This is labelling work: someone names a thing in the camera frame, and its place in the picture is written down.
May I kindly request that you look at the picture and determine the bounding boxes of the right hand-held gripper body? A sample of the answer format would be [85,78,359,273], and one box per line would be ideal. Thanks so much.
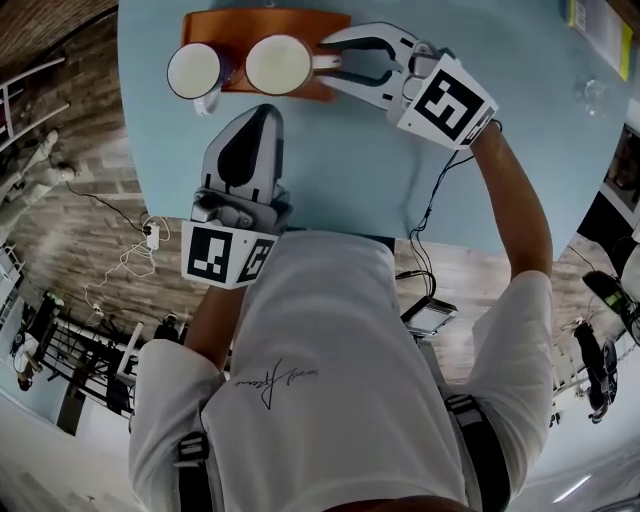
[396,40,502,151]

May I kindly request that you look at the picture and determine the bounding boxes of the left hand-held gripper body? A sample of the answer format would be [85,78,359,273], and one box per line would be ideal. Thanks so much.
[180,184,295,292]

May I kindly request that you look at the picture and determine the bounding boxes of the white mug with print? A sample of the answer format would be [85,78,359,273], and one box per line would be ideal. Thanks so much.
[244,33,347,97]

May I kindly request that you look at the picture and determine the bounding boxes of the blue ceramic mug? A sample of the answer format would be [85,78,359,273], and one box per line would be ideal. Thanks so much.
[166,42,233,118]

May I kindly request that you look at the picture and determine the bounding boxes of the person's right forearm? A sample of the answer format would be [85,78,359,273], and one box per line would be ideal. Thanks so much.
[472,122,556,287]

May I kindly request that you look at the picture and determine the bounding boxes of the person's left forearm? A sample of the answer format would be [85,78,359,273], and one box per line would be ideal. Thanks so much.
[184,284,247,372]

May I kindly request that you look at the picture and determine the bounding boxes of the orange wooden tray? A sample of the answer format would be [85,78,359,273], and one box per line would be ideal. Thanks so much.
[180,8,353,104]

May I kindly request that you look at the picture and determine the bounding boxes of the clear glass item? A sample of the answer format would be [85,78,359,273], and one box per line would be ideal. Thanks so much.
[572,74,612,117]

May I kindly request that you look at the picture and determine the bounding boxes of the person's white t-shirt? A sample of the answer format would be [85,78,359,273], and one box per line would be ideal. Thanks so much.
[128,229,557,512]

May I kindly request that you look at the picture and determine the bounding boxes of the white stool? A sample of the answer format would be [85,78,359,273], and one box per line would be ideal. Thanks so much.
[0,54,72,152]

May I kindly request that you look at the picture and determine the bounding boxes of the white cable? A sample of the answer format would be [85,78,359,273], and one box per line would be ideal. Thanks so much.
[81,214,172,322]

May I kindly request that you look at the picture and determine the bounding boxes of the black floor cable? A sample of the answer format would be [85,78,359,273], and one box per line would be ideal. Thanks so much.
[63,179,152,235]

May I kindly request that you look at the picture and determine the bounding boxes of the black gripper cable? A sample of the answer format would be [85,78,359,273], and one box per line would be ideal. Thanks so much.
[407,149,477,302]

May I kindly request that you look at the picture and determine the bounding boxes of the black shoulder strap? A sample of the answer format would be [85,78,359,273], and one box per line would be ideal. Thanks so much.
[173,432,212,512]
[443,394,512,512]

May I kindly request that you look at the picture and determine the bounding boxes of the grey recorder box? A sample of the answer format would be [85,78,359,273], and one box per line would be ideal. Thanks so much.
[399,294,460,338]

